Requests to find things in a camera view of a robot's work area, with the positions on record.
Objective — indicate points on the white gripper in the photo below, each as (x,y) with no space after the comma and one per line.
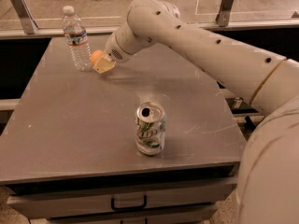
(114,54)

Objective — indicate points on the orange fruit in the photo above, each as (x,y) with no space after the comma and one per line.
(95,56)

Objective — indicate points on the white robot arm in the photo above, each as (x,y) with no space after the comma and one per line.
(268,182)

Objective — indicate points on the clear plastic water bottle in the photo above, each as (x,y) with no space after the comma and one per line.
(77,39)

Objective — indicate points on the green white soda can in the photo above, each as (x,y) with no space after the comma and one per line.
(150,122)

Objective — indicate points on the grey upper drawer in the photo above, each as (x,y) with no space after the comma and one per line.
(97,201)

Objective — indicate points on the grey drawer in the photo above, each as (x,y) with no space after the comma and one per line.
(97,201)
(191,213)

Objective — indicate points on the black stand leg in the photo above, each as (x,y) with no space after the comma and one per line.
(249,124)

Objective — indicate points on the grey lower drawer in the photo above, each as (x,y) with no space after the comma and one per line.
(191,213)

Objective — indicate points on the left metal railing bracket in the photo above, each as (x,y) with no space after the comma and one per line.
(28,24)

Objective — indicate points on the metal railing bracket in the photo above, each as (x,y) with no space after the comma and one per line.
(28,24)
(223,16)

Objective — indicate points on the right metal railing bracket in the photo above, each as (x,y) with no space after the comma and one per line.
(223,16)

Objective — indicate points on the black drawer handle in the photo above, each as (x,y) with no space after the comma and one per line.
(129,204)

